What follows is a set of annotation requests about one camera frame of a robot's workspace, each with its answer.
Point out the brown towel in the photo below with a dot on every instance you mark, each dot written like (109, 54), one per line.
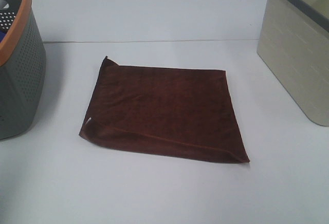
(184, 113)

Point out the white back panel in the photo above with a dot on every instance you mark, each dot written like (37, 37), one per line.
(148, 20)

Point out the beige storage bin grey rim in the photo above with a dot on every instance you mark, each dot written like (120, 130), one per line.
(293, 44)

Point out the grey perforated basket orange rim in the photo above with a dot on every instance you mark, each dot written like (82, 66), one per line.
(23, 66)

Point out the blue cloth in basket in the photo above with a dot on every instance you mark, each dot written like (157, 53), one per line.
(3, 34)

